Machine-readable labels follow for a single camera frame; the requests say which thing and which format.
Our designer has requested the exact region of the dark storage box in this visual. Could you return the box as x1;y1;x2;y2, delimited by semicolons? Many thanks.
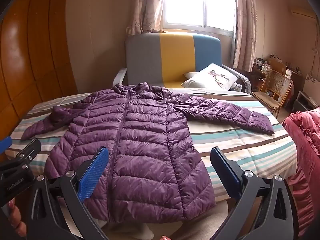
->
292;91;320;112

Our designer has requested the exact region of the brown wooden wardrobe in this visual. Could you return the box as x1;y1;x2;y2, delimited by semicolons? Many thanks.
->
0;0;78;163

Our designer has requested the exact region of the white printed pillow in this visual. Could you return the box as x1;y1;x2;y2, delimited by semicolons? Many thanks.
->
180;63;238;90

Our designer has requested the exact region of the cluttered wooden desk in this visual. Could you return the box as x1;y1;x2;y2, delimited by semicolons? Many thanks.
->
251;57;271;92

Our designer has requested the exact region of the person's left hand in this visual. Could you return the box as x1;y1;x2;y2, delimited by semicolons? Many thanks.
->
0;200;27;240

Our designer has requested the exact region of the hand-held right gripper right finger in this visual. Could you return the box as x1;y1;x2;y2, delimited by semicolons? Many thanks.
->
210;147;293;240

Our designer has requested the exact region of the purple down jacket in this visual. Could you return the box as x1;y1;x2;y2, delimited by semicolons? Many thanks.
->
20;81;275;224

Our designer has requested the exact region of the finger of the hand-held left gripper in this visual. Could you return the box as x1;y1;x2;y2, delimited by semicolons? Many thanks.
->
0;136;13;153
0;139;42;167

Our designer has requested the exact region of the grey yellow blue sofa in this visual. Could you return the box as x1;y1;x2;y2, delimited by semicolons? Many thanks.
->
112;31;252;93

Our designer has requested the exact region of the wooden chair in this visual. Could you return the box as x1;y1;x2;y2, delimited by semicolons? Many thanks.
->
268;58;288;76

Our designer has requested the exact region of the striped bed sheet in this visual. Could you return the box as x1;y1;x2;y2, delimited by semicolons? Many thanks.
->
5;89;298;203

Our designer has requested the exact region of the bright window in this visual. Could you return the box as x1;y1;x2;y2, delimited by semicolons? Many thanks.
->
161;0;237;34

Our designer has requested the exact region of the rattan chair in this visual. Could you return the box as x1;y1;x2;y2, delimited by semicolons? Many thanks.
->
251;69;293;118

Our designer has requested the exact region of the pink patterned curtain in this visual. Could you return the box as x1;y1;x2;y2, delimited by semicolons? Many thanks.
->
232;0;258;72
125;0;165;35

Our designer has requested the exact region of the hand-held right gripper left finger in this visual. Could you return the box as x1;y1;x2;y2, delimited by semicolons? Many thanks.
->
26;146;110;240

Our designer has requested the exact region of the pink ruffled blanket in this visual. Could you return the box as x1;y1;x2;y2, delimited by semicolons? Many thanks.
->
281;106;320;238

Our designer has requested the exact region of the white air conditioner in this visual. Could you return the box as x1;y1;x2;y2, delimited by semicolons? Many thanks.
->
289;4;317;20

